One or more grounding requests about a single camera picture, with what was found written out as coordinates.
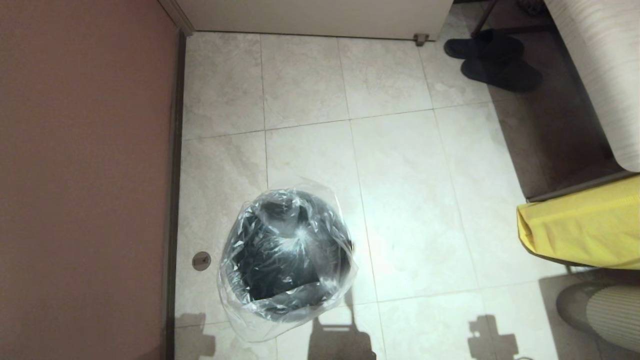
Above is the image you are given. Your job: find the clear plastic trash bag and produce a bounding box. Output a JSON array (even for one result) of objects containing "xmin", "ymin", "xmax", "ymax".
[{"xmin": 216, "ymin": 177, "xmax": 359, "ymax": 343}]

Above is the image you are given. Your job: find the black round trash bin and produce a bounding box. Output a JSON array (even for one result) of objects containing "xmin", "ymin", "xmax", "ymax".
[{"xmin": 222, "ymin": 192, "xmax": 353, "ymax": 323}]

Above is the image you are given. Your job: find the yellow cloth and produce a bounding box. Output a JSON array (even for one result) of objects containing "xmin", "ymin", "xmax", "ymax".
[{"xmin": 516, "ymin": 175, "xmax": 640, "ymax": 271}]

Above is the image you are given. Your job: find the white door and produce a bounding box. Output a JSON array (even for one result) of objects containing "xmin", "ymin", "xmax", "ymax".
[{"xmin": 175, "ymin": 0, "xmax": 454, "ymax": 41}]

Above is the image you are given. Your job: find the black slipper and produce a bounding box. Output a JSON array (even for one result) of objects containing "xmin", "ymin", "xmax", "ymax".
[
  {"xmin": 460, "ymin": 56, "xmax": 544, "ymax": 93},
  {"xmin": 443, "ymin": 28, "xmax": 526, "ymax": 60}
]

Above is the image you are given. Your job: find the brown wooden furniture base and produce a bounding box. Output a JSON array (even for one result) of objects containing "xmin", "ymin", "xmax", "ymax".
[{"xmin": 526, "ymin": 171, "xmax": 640, "ymax": 204}]

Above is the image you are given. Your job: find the beige striped upholstered furniture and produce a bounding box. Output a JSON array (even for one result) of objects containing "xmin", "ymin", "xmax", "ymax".
[{"xmin": 542, "ymin": 0, "xmax": 640, "ymax": 173}]

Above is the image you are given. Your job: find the grey ribbed round stool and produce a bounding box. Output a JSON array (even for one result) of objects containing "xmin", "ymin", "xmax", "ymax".
[{"xmin": 556, "ymin": 282, "xmax": 640, "ymax": 353}]

